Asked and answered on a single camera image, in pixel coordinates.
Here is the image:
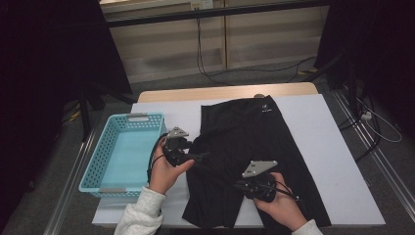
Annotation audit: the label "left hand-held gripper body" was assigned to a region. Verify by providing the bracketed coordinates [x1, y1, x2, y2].
[164, 126, 194, 168]

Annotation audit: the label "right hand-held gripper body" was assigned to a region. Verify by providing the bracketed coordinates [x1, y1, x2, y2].
[242, 160, 279, 204]

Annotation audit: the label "light blue plastic basket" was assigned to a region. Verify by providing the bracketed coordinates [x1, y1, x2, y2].
[78, 112, 167, 199]

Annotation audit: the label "black shorts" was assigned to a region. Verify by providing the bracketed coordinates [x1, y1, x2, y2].
[181, 94, 332, 235]

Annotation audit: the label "person's left hand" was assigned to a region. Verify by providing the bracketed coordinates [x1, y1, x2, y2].
[148, 138, 196, 195]

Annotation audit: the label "person's right hand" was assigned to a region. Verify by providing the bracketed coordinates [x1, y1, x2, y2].
[254, 172, 309, 232]

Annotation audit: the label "black stand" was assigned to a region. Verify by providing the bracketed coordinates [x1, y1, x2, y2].
[306, 53, 360, 112]
[77, 82, 138, 143]

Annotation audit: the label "beige wooden shelf unit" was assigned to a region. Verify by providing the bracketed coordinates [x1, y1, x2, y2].
[109, 6, 329, 84]

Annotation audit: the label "black horizontal bar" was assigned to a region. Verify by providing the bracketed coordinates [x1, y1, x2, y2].
[105, 0, 331, 28]

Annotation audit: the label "black curtain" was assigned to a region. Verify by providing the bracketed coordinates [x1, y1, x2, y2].
[0, 0, 133, 229]
[314, 0, 415, 138]

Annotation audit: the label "left hand-held gripper black cable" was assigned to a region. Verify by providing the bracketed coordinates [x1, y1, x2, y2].
[146, 133, 169, 184]

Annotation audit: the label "hand-held gripper black cable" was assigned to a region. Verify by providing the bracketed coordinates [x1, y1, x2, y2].
[146, 133, 169, 184]
[273, 182, 300, 202]

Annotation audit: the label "right hand-held gripper black cable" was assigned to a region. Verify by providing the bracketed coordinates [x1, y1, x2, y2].
[273, 182, 300, 202]

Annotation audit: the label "black hanging cable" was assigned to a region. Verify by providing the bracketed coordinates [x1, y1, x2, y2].
[195, 17, 318, 86]

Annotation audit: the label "metal floor rail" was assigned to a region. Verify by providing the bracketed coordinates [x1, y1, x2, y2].
[43, 128, 99, 235]
[332, 89, 415, 213]

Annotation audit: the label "black floor cable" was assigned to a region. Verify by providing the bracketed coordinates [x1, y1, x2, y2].
[337, 94, 383, 164]

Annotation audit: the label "white floor cable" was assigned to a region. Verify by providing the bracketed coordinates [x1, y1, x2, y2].
[356, 97, 403, 144]

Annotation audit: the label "white wall socket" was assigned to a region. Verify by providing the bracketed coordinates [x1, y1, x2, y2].
[190, 0, 213, 11]

